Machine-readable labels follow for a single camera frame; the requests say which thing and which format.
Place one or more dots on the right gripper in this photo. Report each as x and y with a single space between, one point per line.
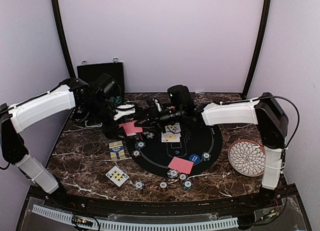
154 120

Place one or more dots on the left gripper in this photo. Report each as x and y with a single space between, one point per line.
111 131

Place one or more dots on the red-backed playing card deck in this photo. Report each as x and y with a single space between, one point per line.
130 129

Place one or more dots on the red card deck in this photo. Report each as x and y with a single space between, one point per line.
116 150

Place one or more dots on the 10 chips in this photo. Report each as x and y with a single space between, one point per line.
172 173
148 134

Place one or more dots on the face-up ace of hearts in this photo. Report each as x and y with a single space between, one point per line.
170 137

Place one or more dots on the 50 chips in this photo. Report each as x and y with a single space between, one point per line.
140 144
206 156

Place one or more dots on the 100 chips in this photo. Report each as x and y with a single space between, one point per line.
183 176
136 153

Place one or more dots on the face-up spade card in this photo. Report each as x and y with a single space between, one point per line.
117 176

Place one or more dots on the blue small blind button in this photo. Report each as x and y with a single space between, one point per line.
194 158

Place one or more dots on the blue chip stack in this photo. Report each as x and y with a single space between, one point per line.
139 185

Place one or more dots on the orange 100 chip stack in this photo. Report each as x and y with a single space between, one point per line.
163 185

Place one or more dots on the green-blue 50 chip stack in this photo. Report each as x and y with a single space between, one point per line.
187 184

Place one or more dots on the face-up community card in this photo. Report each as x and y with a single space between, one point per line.
174 128

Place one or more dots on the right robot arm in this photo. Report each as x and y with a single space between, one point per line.
264 112

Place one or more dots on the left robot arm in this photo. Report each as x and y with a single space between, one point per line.
69 94

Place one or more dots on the round black poker mat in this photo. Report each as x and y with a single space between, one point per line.
156 155

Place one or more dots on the green chip row right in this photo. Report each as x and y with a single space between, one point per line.
118 100

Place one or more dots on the green chip row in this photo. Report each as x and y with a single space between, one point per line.
118 100
112 100

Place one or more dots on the green chip row left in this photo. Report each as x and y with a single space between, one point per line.
112 100

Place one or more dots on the black poker chip case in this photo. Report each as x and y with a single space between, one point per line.
100 73

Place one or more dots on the floral patterned plate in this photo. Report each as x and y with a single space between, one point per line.
247 157

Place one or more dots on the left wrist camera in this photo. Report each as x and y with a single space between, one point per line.
124 110

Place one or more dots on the white cable duct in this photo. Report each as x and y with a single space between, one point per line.
121 222

